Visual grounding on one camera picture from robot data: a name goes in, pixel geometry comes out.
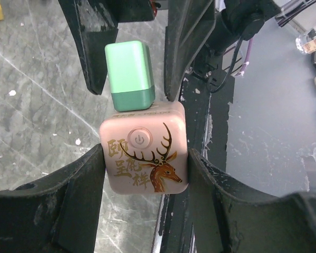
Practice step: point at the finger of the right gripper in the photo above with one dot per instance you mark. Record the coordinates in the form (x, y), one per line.
(93, 26)

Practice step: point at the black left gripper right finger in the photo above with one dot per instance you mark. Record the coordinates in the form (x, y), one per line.
(229, 216)

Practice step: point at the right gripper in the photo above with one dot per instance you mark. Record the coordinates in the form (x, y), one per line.
(197, 33)

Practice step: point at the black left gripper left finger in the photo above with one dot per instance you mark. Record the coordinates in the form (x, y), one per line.
(56, 213)

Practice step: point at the green plug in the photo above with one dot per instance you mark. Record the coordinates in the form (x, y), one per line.
(130, 74)

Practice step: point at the pink cube socket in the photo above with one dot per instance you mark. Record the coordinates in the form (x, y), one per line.
(145, 151)

